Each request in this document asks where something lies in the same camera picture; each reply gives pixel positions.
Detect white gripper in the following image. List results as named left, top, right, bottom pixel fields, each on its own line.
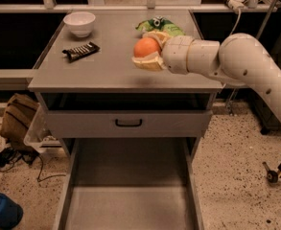
left=131, top=31, right=195, bottom=75

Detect orange fruit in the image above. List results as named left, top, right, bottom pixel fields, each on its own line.
left=133, top=37, right=161, bottom=58

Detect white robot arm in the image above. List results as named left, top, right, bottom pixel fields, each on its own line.
left=132, top=32, right=281, bottom=123

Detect closed grey top drawer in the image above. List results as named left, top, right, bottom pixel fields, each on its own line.
left=46, top=110, right=212, bottom=138

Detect grey drawer cabinet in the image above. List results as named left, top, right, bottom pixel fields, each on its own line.
left=27, top=9, right=224, bottom=230

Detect open grey middle drawer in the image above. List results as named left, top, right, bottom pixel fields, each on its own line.
left=52, top=138, right=204, bottom=230

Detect green chip bag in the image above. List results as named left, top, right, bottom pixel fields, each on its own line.
left=136, top=16, right=184, bottom=36

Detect white ceramic bowl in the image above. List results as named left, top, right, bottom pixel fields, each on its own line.
left=63, top=11, right=96, bottom=37

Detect dark chocolate bar wrapper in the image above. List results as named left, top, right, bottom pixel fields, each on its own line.
left=62, top=42, right=100, bottom=62

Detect white power strip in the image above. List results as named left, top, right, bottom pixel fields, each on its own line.
left=217, top=0, right=247, bottom=15

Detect clear plastic bin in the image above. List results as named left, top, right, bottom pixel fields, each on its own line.
left=24, top=106, right=61, bottom=153

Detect brown backpack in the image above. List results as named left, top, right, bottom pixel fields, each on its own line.
left=0, top=93, right=38, bottom=152

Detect black wheeled stand leg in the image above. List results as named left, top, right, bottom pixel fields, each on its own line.
left=262, top=147, right=281, bottom=184

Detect white power cable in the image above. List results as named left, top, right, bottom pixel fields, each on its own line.
left=227, top=7, right=242, bottom=38

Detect black cables on floor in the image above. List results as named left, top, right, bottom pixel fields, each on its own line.
left=0, top=147, right=67, bottom=186

